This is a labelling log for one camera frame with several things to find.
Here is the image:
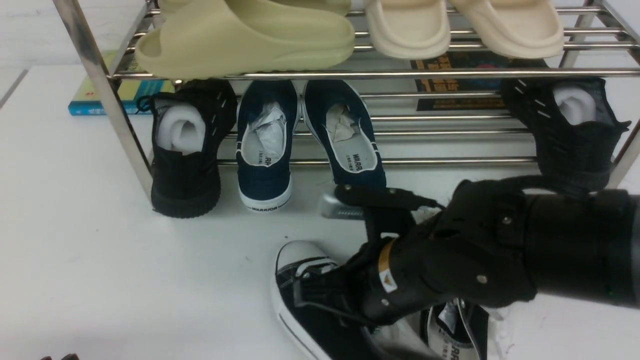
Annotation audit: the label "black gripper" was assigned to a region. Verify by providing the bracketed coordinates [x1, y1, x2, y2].
[293, 237, 451, 326]

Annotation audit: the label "black canvas sneaker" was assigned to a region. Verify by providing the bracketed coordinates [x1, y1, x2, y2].
[418, 299, 512, 360]
[270, 240, 437, 360]

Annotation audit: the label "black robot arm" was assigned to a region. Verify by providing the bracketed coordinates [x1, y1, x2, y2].
[293, 176, 639, 327]

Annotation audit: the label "steel shoe rack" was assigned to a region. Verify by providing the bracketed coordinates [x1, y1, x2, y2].
[53, 0, 639, 198]

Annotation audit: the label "navy canvas shoe right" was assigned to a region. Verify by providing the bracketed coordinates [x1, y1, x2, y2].
[302, 79, 387, 188]

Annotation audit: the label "navy canvas shoe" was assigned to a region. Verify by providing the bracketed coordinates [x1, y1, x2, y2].
[235, 80, 301, 214]
[302, 79, 387, 188]

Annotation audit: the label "navy canvas shoe left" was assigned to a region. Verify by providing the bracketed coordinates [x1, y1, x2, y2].
[235, 80, 301, 214]

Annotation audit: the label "black and orange book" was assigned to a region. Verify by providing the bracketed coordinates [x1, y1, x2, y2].
[409, 51, 547, 112]

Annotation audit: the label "black knit sneaker right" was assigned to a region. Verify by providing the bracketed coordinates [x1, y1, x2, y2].
[499, 77, 630, 192]

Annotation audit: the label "black knit sneaker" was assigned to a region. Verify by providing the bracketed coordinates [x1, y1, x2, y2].
[136, 79, 238, 219]
[499, 77, 630, 192]

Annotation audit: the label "cream foam slide left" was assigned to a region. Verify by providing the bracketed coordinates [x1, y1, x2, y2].
[363, 0, 451, 60]

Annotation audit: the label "cream foam slide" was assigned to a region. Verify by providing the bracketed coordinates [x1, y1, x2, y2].
[363, 0, 451, 60]
[450, 0, 565, 59]

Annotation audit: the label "black knit sneaker left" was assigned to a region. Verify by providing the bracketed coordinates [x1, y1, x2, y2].
[136, 79, 238, 219]

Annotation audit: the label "cream foam slide right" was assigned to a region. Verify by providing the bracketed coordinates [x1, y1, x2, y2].
[450, 0, 565, 59]

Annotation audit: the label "olive green foam slide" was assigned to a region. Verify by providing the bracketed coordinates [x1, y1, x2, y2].
[134, 0, 355, 80]

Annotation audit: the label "yellow and blue book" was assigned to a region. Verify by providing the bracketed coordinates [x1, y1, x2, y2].
[67, 76, 175, 116]

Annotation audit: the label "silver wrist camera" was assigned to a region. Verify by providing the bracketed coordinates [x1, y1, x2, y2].
[318, 184, 438, 241]

